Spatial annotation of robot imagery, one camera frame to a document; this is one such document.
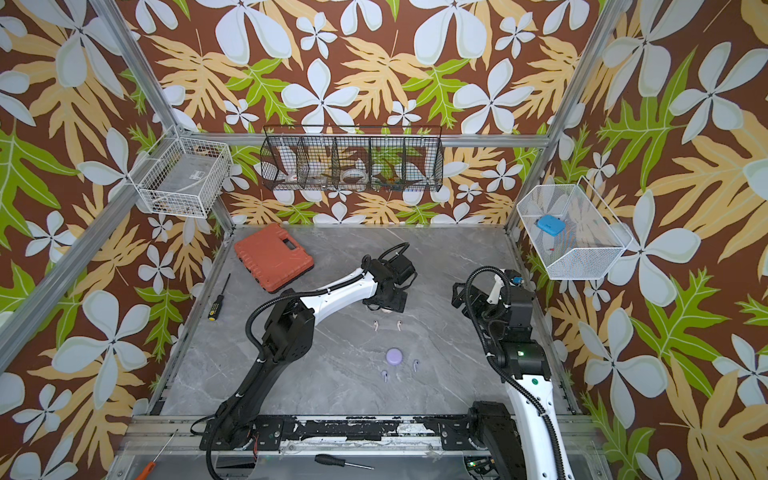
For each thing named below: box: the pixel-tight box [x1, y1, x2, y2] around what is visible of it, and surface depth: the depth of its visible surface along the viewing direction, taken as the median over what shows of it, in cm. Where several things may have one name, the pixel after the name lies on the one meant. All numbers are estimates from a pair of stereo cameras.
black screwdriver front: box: [314, 454, 375, 471], surface depth 72 cm
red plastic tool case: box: [234, 224, 315, 293], surface depth 106 cm
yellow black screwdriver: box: [208, 273, 231, 322], surface depth 97 cm
